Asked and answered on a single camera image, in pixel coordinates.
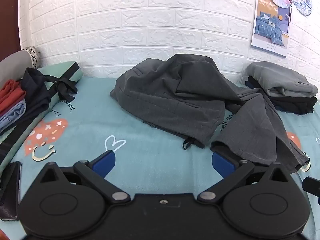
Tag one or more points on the blue denim jeans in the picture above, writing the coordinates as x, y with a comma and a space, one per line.
13, 115

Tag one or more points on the light grey folded garment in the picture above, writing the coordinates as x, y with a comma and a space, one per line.
280, 78

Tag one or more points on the wall poster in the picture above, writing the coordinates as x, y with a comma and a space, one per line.
271, 22

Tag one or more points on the teal printed bed sheet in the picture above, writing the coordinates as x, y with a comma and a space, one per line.
140, 130

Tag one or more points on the wavy patterned pillow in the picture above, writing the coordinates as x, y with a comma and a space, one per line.
33, 55

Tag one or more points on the grey pillow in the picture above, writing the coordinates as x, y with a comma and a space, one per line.
13, 63

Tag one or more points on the dark grey pants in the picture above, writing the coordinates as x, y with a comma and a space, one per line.
175, 92

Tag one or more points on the black folded garment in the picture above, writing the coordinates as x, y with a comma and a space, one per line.
292, 103

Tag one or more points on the black smartphone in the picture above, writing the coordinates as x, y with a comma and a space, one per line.
10, 192

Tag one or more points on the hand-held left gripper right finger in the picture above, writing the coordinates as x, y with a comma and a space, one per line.
222, 164

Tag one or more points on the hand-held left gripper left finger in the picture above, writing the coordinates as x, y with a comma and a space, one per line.
107, 160

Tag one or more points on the navy folded garment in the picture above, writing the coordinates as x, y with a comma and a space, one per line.
253, 83

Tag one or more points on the dark navy garment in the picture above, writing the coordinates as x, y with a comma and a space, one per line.
35, 90

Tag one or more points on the brown wooden board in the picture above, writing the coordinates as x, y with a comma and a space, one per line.
8, 17

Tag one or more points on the red folded cloth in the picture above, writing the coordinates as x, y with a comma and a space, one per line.
10, 92

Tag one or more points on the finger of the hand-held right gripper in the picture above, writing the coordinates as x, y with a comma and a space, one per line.
311, 186

